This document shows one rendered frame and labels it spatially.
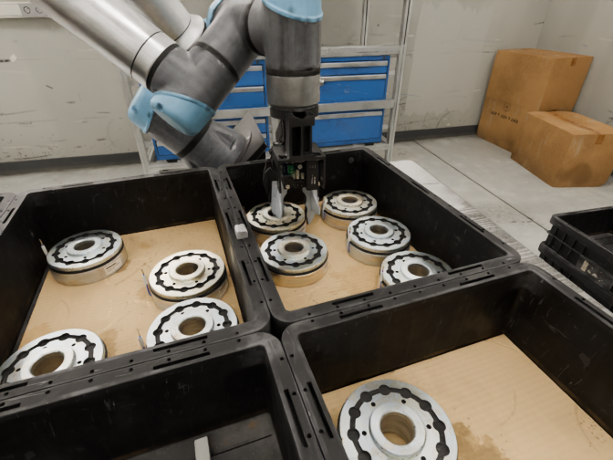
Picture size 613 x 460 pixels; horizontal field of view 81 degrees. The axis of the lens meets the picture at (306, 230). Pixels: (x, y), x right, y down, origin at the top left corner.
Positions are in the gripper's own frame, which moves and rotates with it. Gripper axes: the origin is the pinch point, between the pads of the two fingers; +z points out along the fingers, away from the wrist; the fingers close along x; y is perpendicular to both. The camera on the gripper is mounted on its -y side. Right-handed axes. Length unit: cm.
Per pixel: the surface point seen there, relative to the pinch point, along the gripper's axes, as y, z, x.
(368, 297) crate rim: 30.3, -7.9, 1.4
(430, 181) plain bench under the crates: -37, 15, 51
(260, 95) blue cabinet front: -177, 17, 15
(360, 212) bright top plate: 2.9, -1.1, 11.5
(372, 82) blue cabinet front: -177, 13, 88
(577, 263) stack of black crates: -11, 35, 89
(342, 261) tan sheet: 11.8, 2.1, 5.3
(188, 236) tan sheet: -1.1, 2.0, -18.7
